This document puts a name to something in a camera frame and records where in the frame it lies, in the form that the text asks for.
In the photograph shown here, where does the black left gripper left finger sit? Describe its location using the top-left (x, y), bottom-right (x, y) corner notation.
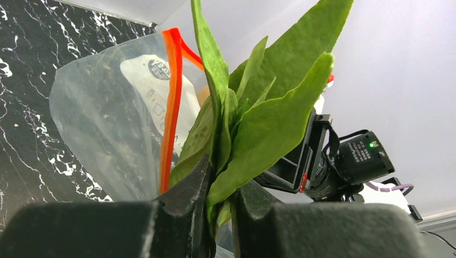
top-left (1, 155), bottom-right (214, 257)

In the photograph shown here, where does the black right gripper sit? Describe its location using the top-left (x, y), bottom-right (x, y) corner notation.
top-left (254, 111), bottom-right (395, 202)

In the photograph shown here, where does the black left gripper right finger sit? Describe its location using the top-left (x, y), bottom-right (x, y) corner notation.
top-left (233, 181), bottom-right (426, 257)

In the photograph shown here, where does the green leafy vegetable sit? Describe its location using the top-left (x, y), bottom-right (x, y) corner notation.
top-left (170, 1), bottom-right (353, 228)

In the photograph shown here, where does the clear zip top bag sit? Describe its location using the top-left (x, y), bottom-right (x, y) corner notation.
top-left (49, 27), bottom-right (209, 202)

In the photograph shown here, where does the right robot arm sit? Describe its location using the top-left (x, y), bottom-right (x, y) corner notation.
top-left (254, 111), bottom-right (423, 223)

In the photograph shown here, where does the aluminium rail frame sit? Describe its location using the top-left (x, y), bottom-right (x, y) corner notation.
top-left (417, 210), bottom-right (455, 232)

